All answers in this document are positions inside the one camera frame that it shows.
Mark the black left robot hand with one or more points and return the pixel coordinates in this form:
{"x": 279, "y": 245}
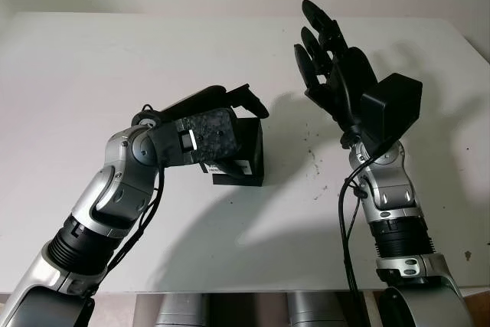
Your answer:
{"x": 199, "y": 99}

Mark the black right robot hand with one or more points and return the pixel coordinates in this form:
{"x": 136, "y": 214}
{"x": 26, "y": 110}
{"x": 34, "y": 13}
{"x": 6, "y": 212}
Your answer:
{"x": 352, "y": 78}

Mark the black RealSense box lid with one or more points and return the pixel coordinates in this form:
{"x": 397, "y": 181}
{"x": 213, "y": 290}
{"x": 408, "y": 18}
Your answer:
{"x": 252, "y": 143}

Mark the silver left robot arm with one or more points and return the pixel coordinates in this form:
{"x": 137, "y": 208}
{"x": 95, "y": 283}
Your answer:
{"x": 115, "y": 189}

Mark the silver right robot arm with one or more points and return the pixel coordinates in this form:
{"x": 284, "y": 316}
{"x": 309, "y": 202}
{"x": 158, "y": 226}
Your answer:
{"x": 398, "y": 204}

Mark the grey robot leg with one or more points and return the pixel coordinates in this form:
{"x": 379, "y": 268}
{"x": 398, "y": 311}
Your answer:
{"x": 312, "y": 311}
{"x": 181, "y": 311}

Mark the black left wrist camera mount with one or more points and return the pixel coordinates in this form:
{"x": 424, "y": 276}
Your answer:
{"x": 206, "y": 135}

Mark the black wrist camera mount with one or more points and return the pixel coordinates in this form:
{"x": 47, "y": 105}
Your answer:
{"x": 398, "y": 105}
{"x": 206, "y": 135}

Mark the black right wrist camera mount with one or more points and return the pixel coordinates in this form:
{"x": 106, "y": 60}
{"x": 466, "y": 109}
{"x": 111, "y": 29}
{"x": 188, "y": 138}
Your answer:
{"x": 398, "y": 105}

